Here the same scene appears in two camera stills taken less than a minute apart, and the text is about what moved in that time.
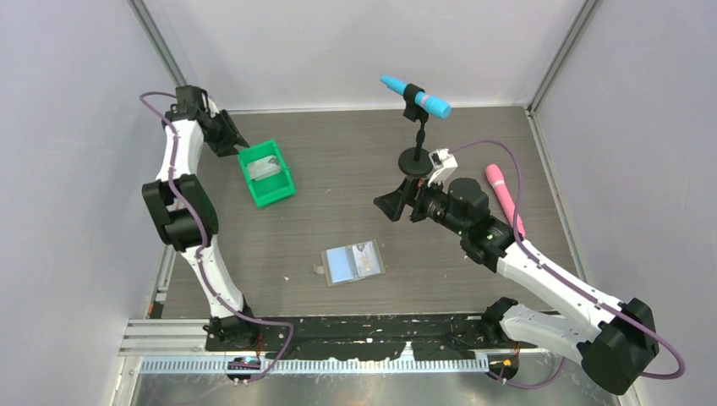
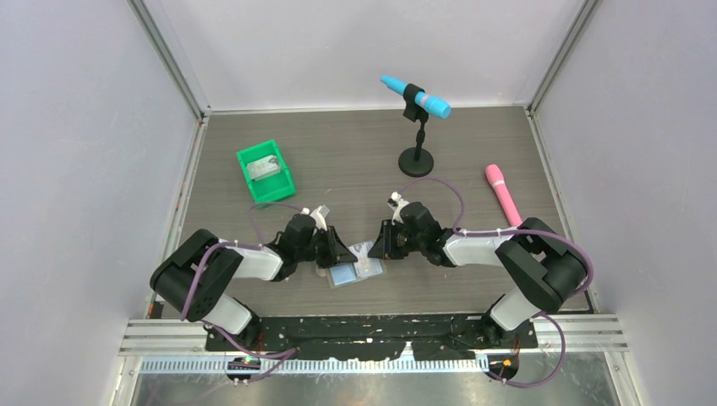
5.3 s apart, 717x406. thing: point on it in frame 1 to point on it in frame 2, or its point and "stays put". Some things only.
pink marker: (498, 183) stays put
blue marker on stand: (431, 104) stays put
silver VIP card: (365, 259) stays put
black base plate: (358, 338) stays put
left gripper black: (226, 147) to (336, 252)
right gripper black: (392, 204) to (384, 247)
